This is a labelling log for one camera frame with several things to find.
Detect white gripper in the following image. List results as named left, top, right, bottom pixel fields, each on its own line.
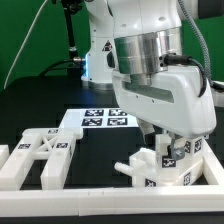
left=112, top=66, right=216, bottom=161

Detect white chair seat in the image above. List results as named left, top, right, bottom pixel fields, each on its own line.
left=114, top=148, right=203, bottom=187

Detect white chair back frame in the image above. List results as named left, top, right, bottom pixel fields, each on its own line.
left=0, top=128, right=82, bottom=191

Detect white U-shaped obstacle fence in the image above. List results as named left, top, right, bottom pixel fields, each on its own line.
left=0, top=146, right=224, bottom=217

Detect white part at left edge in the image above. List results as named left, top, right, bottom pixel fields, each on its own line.
left=0, top=145, right=9, bottom=169

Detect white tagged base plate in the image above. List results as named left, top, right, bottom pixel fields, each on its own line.
left=59, top=108, right=138, bottom=137

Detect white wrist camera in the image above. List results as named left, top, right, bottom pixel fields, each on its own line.
left=211, top=82, right=224, bottom=108

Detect grey braided cable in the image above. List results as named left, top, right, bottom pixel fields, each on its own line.
left=163, top=0, right=224, bottom=98

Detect black cables at base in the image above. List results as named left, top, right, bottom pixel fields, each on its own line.
left=39, top=57, right=87, bottom=78

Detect black camera stand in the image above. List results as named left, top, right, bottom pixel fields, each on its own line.
left=60, top=0, right=83, bottom=77

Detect white cable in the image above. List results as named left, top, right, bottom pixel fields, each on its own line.
left=3, top=0, right=50, bottom=90

